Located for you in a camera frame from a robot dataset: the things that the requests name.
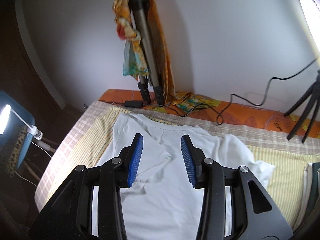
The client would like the folded white cloth stack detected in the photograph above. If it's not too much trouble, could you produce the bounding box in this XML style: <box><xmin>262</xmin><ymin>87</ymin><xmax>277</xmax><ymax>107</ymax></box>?
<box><xmin>293</xmin><ymin>163</ymin><xmax>319</xmax><ymax>230</ymax></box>

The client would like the blue chair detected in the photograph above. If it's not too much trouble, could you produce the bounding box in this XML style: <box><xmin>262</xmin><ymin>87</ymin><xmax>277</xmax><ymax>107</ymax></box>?
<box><xmin>1</xmin><ymin>91</ymin><xmax>35</xmax><ymax>178</ymax></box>

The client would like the beige plaid blanket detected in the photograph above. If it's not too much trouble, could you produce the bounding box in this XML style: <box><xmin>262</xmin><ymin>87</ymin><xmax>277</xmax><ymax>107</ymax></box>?
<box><xmin>34</xmin><ymin>101</ymin><xmax>319</xmax><ymax>211</ymax></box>

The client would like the black power cable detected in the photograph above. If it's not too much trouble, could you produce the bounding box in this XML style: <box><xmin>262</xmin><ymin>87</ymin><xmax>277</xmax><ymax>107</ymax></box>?
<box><xmin>142</xmin><ymin>57</ymin><xmax>320</xmax><ymax>126</ymax></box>

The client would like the black power adapter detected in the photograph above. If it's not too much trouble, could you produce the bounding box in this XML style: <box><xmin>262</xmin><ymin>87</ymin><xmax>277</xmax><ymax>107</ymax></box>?
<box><xmin>124</xmin><ymin>100</ymin><xmax>144</xmax><ymax>108</ymax></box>

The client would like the orange floral hanging cloth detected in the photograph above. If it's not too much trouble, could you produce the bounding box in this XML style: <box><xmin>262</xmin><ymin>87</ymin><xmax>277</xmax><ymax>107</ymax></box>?
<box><xmin>112</xmin><ymin>0</ymin><xmax>176</xmax><ymax>98</ymax></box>

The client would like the small black mini tripod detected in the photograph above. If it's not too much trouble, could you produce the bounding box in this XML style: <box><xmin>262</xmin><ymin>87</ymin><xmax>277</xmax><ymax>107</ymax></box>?
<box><xmin>284</xmin><ymin>71</ymin><xmax>320</xmax><ymax>143</ymax></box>

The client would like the orange floral bed sheet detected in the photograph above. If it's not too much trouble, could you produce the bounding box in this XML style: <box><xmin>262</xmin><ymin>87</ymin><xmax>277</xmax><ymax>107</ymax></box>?
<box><xmin>99</xmin><ymin>89</ymin><xmax>299</xmax><ymax>133</ymax></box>

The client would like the folded grey black tripod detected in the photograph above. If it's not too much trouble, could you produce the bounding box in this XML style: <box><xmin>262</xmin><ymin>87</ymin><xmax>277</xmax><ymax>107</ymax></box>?
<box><xmin>128</xmin><ymin>0</ymin><xmax>165</xmax><ymax>105</ymax></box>

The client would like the yellow striped sheet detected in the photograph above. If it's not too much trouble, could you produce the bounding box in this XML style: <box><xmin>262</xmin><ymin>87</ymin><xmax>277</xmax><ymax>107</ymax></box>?
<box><xmin>46</xmin><ymin>105</ymin><xmax>313</xmax><ymax>227</ymax></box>

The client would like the white t-shirt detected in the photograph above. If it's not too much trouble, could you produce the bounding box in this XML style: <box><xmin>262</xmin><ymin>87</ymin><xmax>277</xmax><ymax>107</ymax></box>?
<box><xmin>99</xmin><ymin>113</ymin><xmax>274</xmax><ymax>239</ymax></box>

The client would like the white desk lamp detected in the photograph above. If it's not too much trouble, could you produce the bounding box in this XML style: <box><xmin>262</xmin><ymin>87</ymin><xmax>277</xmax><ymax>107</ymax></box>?
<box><xmin>1</xmin><ymin>104</ymin><xmax>56</xmax><ymax>153</ymax></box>

